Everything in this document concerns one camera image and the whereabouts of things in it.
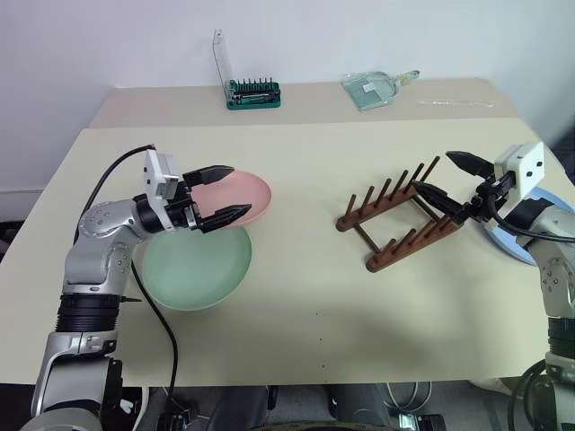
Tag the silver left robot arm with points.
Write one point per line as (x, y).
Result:
(90, 260)

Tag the clear plastic strip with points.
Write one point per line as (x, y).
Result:
(453, 103)

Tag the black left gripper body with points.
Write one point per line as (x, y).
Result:
(185, 212)

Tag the pink red plate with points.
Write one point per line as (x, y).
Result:
(242, 190)

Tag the wooden dish rack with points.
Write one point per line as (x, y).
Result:
(404, 249)

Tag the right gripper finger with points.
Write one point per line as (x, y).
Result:
(471, 162)
(438, 197)

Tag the black connector box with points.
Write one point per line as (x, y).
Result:
(420, 423)

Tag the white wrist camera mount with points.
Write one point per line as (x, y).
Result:
(530, 164)
(153, 173)

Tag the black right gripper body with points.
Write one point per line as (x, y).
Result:
(483, 199)

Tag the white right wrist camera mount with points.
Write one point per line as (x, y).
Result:
(530, 164)

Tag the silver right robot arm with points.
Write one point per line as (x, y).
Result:
(557, 278)

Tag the light green plate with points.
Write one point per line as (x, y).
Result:
(197, 269)

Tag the light green bagged dustpan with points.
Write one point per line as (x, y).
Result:
(370, 90)

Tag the light blue plate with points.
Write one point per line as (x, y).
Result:
(503, 244)

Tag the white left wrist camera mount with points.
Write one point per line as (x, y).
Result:
(153, 173)

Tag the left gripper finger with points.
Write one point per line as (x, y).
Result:
(215, 173)
(227, 216)

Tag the green screwdriver bit set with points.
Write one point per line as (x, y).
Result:
(253, 96)

